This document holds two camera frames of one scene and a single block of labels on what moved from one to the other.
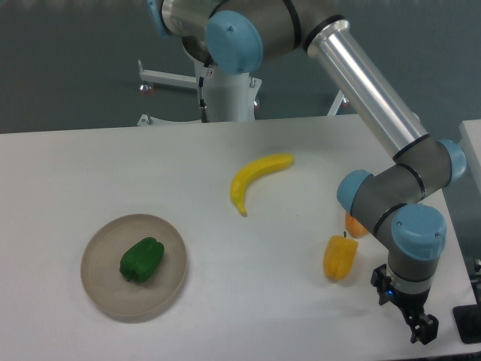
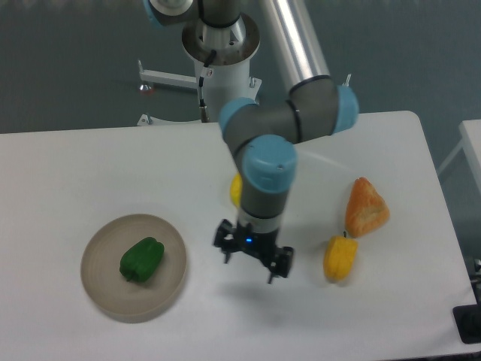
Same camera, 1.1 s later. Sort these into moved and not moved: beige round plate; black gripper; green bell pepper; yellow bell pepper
Moved: black gripper
Not moved: yellow bell pepper; green bell pepper; beige round plate
